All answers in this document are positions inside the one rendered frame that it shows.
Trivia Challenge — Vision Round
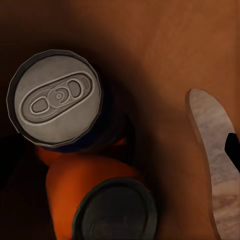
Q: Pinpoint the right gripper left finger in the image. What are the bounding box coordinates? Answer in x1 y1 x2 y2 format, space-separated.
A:
0 132 26 192

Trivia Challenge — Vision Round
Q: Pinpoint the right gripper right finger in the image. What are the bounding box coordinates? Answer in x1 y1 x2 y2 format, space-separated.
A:
224 132 240 172

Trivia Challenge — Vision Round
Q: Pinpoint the trash can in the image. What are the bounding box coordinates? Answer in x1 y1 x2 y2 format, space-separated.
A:
0 0 240 240

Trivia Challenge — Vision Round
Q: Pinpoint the can of soda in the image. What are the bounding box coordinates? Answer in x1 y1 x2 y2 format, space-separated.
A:
6 49 126 154
34 120 135 167
43 151 158 240

